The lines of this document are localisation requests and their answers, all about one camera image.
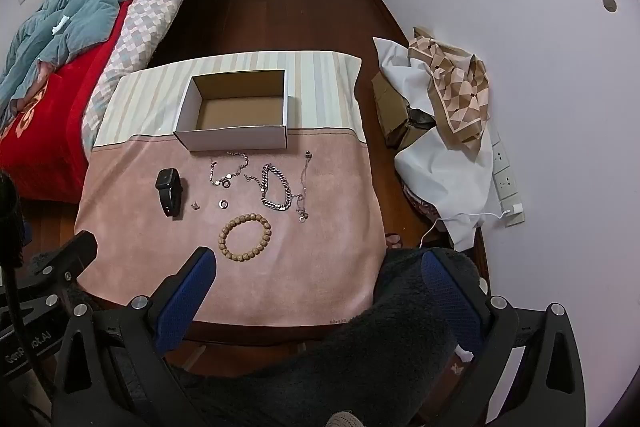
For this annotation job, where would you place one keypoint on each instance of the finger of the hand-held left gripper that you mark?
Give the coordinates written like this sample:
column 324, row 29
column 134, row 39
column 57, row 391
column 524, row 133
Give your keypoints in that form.
column 75, row 249

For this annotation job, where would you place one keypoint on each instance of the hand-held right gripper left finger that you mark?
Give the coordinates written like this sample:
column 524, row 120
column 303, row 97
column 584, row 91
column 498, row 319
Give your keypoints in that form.
column 185, row 302

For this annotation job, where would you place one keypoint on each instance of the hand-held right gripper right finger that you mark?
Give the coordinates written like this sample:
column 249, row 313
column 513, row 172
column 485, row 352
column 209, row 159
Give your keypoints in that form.
column 450, row 292

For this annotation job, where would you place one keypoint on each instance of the black smartwatch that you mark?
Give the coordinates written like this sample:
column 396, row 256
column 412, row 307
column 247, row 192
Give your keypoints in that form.
column 167, row 181

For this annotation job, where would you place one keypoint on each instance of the white cardboard box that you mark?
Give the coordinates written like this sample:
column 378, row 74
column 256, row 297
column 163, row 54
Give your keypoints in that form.
column 235, row 139

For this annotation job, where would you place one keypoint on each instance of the floral patterned cloth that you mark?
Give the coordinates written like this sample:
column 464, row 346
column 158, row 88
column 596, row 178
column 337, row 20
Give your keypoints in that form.
column 425, row 209

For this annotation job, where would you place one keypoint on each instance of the dark fleece clothing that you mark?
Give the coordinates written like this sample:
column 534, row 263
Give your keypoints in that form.
column 375, row 347

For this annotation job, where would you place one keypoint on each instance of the white charger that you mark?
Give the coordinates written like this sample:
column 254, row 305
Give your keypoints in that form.
column 514, row 209

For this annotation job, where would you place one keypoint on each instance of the bed with red blanket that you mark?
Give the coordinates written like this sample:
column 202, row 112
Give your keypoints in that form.
column 50, row 132

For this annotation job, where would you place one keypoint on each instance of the white cloth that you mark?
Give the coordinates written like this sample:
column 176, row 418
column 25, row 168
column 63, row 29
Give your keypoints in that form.
column 440, row 167

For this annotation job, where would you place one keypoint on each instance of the brown cardboard box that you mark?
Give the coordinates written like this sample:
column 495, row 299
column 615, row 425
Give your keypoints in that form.
column 390, row 107

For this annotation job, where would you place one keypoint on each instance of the beige patterned scarf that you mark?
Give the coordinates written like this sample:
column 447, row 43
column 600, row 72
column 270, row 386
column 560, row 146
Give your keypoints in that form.
column 460, row 97

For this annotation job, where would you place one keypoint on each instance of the white paper tag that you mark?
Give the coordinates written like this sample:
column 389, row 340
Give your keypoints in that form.
column 60, row 24

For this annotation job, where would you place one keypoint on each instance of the blue blanket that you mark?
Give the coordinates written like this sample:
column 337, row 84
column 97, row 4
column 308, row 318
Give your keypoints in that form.
column 85, row 17

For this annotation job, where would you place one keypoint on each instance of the checkered quilt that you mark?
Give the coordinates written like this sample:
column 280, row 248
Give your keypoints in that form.
column 160, row 7

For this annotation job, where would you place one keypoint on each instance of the white wall sockets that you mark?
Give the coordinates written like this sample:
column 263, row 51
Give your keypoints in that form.
column 505, row 182

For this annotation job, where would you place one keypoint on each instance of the round wall cap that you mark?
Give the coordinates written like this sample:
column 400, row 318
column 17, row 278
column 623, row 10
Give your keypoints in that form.
column 609, row 3

